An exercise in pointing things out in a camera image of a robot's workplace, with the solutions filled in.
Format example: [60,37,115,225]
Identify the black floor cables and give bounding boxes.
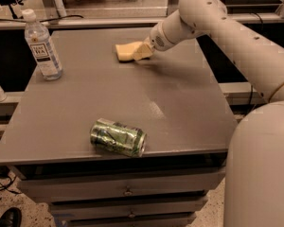
[0,166,23,196]

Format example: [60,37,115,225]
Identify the crushed green soda can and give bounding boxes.
[90,118,147,157]

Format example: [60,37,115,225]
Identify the black shoe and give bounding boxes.
[0,207,22,227]

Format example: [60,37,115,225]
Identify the top drawer knob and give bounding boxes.
[123,188,133,197]

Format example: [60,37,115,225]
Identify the clear plastic water bottle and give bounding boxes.
[22,9,62,80]

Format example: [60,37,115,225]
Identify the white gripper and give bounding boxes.
[133,22,174,61]

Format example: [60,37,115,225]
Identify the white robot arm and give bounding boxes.
[133,0,284,227]

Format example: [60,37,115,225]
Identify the yellow sponge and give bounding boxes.
[115,42,136,61]

